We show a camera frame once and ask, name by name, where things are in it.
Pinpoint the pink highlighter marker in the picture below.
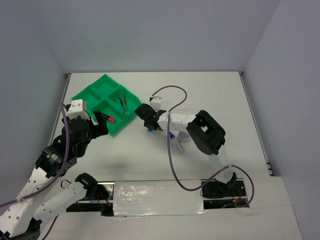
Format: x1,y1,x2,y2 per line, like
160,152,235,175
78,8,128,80
100,113,116,124

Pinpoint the red gel pen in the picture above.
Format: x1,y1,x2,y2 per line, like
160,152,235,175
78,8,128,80
122,94,129,115

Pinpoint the blue gel pen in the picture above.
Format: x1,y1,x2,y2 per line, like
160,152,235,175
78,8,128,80
118,97,128,115

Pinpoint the clear spray bottle blue cap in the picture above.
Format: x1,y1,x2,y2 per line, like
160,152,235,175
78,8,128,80
169,131,185,154

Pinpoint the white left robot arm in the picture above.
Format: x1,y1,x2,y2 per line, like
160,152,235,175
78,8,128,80
0,111,110,240

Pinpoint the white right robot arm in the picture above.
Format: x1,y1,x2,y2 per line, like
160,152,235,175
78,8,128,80
134,103,237,196

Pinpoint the green compartment tray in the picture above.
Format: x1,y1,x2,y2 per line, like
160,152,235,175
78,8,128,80
71,74,142,136

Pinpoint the silver tape sheet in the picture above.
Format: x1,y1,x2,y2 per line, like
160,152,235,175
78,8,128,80
113,180,205,217

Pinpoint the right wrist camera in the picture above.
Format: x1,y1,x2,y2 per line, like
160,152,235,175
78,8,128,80
149,96,162,112

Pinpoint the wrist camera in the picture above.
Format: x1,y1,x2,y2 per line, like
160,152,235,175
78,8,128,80
149,96,162,112
66,99,91,126

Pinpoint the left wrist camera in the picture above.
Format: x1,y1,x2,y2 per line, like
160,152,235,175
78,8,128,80
66,99,91,126

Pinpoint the black mounting rail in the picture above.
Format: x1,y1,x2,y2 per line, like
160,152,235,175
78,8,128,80
66,180,249,217

